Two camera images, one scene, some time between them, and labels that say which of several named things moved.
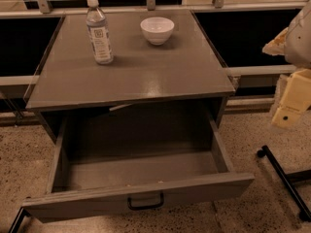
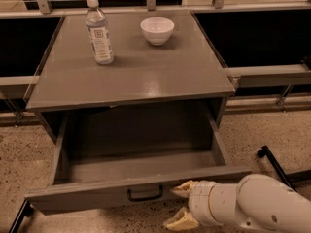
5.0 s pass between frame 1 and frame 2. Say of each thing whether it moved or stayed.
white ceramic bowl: stayed
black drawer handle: moved
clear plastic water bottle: stayed
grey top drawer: moved
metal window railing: stayed
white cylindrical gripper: moved
